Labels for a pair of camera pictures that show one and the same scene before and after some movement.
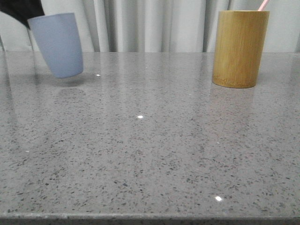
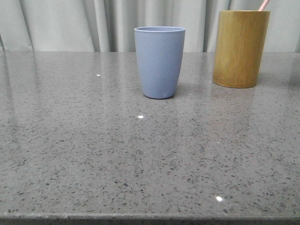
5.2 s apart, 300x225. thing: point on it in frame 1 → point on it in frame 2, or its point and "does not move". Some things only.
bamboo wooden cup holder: (240, 41) does not move
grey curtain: (153, 26) does not move
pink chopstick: (263, 5) does not move
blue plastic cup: (57, 36) → (160, 50)
